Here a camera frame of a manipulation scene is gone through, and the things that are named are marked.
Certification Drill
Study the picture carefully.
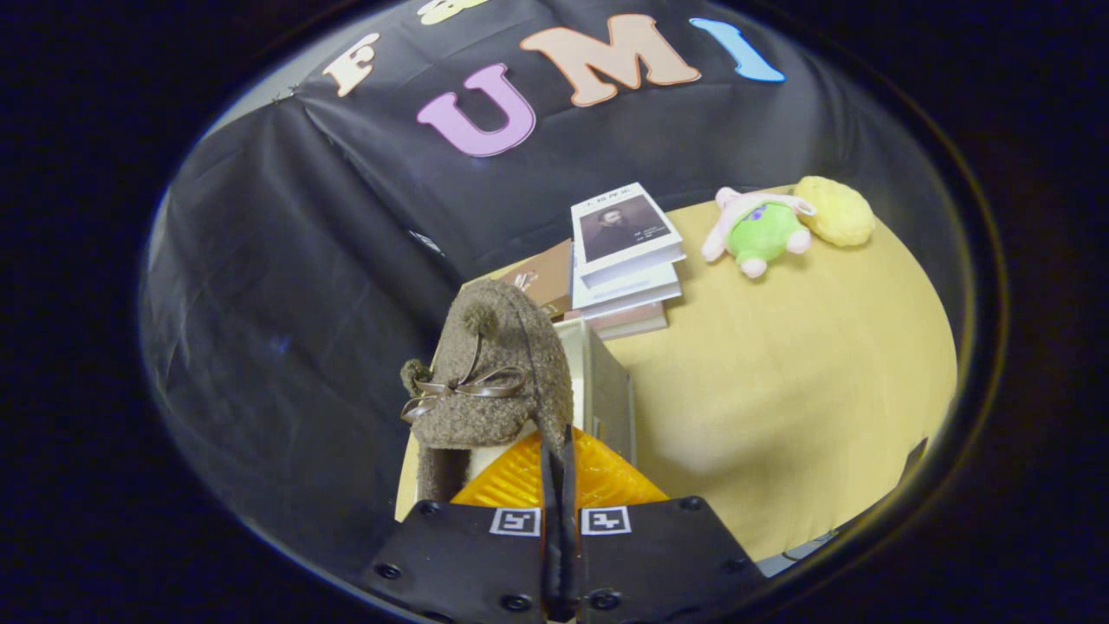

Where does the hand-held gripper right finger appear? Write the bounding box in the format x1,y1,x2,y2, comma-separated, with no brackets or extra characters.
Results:
563,425,763,624

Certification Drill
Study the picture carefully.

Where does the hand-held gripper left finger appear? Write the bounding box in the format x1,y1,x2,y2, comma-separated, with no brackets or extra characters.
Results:
364,429,560,624

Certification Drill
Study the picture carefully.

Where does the beige fabric storage box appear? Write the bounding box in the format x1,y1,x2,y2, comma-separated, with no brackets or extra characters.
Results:
554,317,638,469

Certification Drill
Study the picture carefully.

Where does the brown fuzzy shoe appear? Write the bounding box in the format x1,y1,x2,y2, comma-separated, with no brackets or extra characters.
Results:
400,279,575,504

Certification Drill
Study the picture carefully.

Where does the pale pink book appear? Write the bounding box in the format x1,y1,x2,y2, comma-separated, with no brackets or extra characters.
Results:
563,301,669,341

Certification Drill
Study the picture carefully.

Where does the plain white book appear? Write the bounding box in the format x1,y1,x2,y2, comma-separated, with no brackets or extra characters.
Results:
572,260,683,320

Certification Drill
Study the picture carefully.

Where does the brown flat book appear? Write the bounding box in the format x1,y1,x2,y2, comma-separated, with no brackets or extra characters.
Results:
498,238,574,315

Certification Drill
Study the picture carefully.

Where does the white book with portrait cover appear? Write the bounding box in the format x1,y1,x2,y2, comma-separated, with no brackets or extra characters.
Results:
570,182,687,289

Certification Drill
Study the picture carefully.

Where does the green and pink plush toy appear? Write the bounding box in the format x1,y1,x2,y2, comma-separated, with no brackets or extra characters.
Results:
701,186,816,279

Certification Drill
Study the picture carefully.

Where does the black backdrop cloth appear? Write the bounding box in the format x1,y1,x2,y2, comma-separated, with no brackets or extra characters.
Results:
139,0,963,590

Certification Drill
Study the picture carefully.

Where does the yellow fluffy ball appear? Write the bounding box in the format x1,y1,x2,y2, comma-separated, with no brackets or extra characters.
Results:
793,176,876,248

